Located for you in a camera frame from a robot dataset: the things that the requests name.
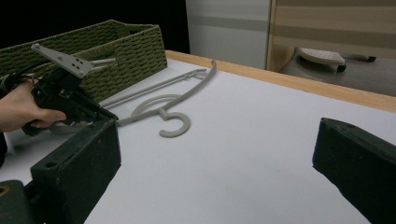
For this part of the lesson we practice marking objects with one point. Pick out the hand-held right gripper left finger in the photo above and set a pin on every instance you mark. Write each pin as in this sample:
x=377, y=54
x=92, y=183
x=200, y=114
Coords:
x=81, y=168

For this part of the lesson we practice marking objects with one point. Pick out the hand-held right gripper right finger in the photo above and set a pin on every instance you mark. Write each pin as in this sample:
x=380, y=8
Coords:
x=358, y=165

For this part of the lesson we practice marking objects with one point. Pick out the green woven basket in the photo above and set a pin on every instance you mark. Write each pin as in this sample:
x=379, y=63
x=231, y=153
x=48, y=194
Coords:
x=134, y=59

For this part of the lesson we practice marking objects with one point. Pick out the black curtain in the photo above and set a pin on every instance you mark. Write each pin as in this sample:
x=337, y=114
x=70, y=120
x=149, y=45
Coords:
x=77, y=15

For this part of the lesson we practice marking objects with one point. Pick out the chair base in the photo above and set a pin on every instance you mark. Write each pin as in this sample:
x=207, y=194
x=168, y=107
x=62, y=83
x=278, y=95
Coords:
x=322, y=57

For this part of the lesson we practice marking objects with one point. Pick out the white table sheet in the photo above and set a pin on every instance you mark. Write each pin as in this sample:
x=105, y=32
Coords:
x=233, y=140

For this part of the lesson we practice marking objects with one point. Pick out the light wooden desk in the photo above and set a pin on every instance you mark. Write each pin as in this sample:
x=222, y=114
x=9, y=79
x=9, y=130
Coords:
x=336, y=25

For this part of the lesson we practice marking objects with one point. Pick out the white cabinet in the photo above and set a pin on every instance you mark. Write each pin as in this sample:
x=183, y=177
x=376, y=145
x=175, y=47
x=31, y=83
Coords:
x=229, y=31

